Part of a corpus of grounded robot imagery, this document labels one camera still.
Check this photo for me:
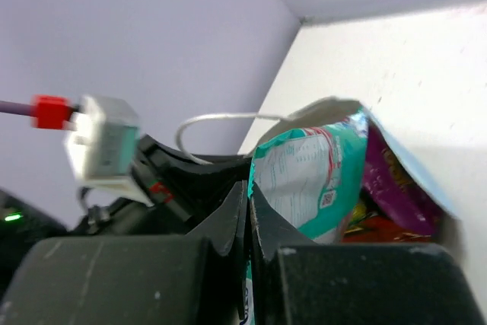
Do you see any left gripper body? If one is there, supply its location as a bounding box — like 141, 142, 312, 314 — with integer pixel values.
68, 135, 250, 239

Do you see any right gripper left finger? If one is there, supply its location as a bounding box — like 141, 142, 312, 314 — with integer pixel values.
1, 181, 247, 325

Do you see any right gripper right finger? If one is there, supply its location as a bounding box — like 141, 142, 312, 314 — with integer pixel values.
249, 188, 483, 324

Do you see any red Doritos bag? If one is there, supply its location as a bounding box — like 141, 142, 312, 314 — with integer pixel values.
342, 201, 431, 243

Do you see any teal Fox's candy bag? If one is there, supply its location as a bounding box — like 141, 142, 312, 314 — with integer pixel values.
243, 107, 369, 324

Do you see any purple snack bag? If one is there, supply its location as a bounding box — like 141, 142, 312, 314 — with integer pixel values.
362, 125, 442, 236

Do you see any light blue paper bag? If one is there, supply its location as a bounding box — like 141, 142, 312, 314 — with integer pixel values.
174, 96, 467, 261

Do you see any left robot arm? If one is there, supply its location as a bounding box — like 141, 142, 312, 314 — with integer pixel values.
1, 135, 250, 285

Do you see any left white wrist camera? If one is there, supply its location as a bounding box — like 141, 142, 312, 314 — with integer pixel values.
65, 94, 153, 207

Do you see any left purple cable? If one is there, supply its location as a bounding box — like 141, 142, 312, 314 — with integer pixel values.
0, 94, 75, 130

